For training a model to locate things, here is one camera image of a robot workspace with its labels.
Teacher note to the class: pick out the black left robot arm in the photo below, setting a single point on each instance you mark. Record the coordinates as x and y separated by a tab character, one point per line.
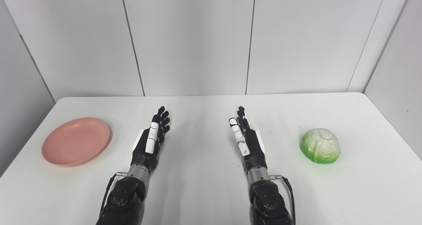
127	197

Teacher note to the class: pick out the green white cabbage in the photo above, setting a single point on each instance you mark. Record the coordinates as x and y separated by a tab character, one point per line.
320	145

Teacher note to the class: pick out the pink plate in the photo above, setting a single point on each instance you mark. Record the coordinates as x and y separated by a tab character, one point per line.
76	141

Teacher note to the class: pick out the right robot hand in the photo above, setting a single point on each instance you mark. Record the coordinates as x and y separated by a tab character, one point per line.
249	145

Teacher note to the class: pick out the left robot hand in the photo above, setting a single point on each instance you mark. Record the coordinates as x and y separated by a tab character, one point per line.
150	145

